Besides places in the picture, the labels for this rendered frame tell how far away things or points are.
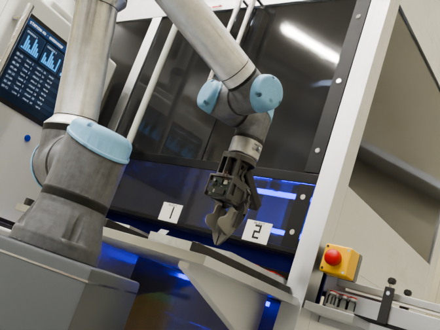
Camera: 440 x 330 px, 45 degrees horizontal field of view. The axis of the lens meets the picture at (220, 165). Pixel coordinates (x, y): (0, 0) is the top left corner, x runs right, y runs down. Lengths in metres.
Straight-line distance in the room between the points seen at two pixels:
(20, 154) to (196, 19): 1.02
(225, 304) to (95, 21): 0.69
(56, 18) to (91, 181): 1.16
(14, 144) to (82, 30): 0.86
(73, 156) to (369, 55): 0.96
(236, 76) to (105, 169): 0.35
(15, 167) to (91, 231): 1.04
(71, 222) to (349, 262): 0.72
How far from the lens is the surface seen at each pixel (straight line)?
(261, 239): 1.46
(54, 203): 0.88
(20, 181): 1.92
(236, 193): 1.20
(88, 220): 0.88
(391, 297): 1.39
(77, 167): 0.88
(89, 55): 1.07
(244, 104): 1.11
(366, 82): 1.53
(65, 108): 1.05
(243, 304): 1.33
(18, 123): 1.88
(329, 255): 1.32
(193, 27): 1.05
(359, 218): 1.57
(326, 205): 1.40
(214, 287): 1.22
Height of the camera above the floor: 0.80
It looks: 14 degrees up
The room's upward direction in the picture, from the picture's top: 19 degrees clockwise
